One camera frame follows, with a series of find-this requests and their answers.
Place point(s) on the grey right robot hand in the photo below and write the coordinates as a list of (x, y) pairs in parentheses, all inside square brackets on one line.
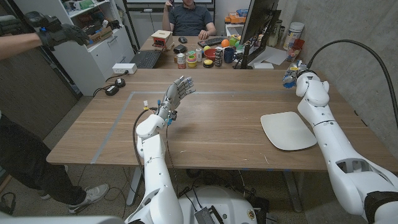
[(291, 74)]

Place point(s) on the person's left gloved hand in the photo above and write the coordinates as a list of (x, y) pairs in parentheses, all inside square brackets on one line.
[(9, 25)]

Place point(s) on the person's right gloved hand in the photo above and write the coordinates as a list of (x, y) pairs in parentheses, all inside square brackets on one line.
[(59, 32)]

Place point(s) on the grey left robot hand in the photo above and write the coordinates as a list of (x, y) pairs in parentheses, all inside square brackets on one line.
[(172, 96)]

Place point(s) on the blue spiky stress ball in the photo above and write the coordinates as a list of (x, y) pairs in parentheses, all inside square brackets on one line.
[(289, 85)]

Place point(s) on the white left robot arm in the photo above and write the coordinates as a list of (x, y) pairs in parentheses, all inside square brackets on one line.
[(155, 174)]

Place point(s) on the person's bare right forearm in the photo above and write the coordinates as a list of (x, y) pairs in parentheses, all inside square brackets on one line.
[(18, 45)]

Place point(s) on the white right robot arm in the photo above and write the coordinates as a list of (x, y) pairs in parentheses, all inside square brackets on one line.
[(329, 140)]

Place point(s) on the white plate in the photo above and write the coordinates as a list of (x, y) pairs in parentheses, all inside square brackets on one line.
[(286, 130)]

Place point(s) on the yellow ball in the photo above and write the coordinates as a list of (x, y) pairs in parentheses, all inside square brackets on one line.
[(207, 48)]

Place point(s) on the orange ball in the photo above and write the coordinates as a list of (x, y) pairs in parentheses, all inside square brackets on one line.
[(225, 43)]

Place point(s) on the clear cup with colourful bits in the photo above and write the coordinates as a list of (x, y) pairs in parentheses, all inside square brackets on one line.
[(293, 55)]

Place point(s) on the white paper sheets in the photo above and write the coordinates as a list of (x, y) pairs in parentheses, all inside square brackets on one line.
[(273, 56)]

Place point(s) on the flat white box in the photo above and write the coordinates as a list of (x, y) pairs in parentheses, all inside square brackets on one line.
[(263, 65)]

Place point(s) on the labelled tin can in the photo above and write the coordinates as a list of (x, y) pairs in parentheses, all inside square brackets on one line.
[(181, 60)]

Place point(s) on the white labelled canister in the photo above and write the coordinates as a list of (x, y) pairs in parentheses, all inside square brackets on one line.
[(293, 34)]

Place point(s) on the brown cardboard box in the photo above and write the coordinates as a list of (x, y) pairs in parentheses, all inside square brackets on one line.
[(101, 36)]

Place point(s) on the black keyboard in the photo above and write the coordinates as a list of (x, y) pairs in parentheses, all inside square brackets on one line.
[(146, 59), (214, 41)]

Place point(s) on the black pouch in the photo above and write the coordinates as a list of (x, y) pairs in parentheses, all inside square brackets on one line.
[(180, 49)]

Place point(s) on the small white bottle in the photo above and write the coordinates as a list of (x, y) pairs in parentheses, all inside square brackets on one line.
[(199, 55)]

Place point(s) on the black and yellow puck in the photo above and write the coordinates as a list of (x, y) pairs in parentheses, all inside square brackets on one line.
[(208, 63)]

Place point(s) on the white shelf cabinet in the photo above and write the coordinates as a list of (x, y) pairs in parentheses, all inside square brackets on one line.
[(102, 62)]

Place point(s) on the black round power adapter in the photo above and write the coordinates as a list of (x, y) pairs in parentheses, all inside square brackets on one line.
[(120, 82)]

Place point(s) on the white power strip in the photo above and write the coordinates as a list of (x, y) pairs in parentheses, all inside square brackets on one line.
[(124, 68)]

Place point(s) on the red bowl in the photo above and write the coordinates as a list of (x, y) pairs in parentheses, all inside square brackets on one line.
[(210, 54)]

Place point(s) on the black computer mouse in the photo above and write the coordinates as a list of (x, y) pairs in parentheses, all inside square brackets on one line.
[(183, 40)]

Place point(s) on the wooden box with red panel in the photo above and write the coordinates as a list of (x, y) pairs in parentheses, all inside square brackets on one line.
[(162, 39)]

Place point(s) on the black stacked blocks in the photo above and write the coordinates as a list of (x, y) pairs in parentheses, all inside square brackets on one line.
[(219, 57)]

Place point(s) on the black computer monitor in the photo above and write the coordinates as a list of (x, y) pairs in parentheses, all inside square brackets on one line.
[(258, 18)]

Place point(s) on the dark blue mug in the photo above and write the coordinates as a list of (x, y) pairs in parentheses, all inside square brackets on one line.
[(229, 55)]

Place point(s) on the green cube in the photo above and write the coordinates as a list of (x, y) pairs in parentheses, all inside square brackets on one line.
[(234, 41)]

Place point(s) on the seated person dark polo shirt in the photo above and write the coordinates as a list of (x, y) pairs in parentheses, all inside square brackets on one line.
[(189, 21)]

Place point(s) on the orange box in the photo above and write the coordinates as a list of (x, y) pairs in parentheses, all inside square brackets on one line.
[(235, 19)]

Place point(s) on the grey metal table leg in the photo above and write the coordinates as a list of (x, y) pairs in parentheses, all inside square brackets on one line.
[(132, 193), (293, 193)]

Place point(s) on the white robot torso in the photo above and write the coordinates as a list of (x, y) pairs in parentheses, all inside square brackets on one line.
[(227, 202)]

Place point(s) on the standing person dark trousers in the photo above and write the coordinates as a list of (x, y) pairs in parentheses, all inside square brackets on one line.
[(28, 161)]

